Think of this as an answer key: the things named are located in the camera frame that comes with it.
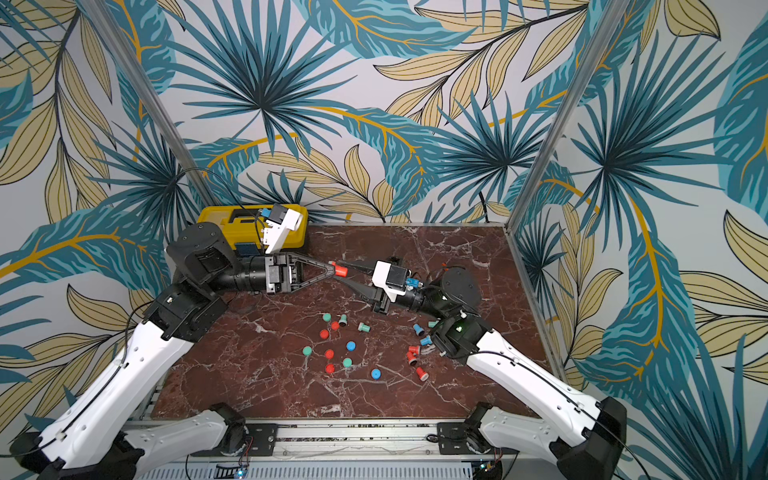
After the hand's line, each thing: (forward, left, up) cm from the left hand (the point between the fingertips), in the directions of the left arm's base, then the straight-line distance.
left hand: (329, 280), depth 49 cm
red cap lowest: (+1, +6, -46) cm, 46 cm away
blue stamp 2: (+9, -22, -44) cm, 50 cm away
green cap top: (+16, +9, -46) cm, 49 cm away
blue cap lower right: (-1, -8, -45) cm, 46 cm away
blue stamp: (+12, -20, -44) cm, 50 cm away
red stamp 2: (+6, -19, -44) cm, 49 cm away
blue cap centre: (+7, 0, -46) cm, 46 cm away
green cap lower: (+2, +1, -46) cm, 46 cm away
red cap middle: (+5, +7, -46) cm, 47 cm away
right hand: (+3, -1, +1) cm, 3 cm away
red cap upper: (+11, +9, -45) cm, 47 cm away
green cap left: (+5, +13, -45) cm, 48 cm away
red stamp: (+3, -18, -44) cm, 48 cm away
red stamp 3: (-2, -20, -44) cm, 48 cm away
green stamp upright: (+12, -3, -44) cm, 46 cm away
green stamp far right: (+14, -24, -44) cm, 52 cm away
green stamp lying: (+15, +3, -44) cm, 46 cm away
